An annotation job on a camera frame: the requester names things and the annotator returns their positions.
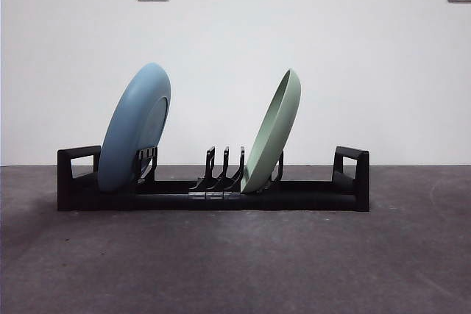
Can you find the green round plate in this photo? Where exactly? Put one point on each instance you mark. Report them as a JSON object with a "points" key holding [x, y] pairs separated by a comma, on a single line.
{"points": [[274, 134]]}

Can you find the black plastic plate rack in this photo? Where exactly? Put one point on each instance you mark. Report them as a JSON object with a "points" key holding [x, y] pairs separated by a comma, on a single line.
{"points": [[294, 202]]}

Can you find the blue round plate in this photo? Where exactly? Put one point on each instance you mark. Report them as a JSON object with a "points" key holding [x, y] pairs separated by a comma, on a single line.
{"points": [[125, 134]]}

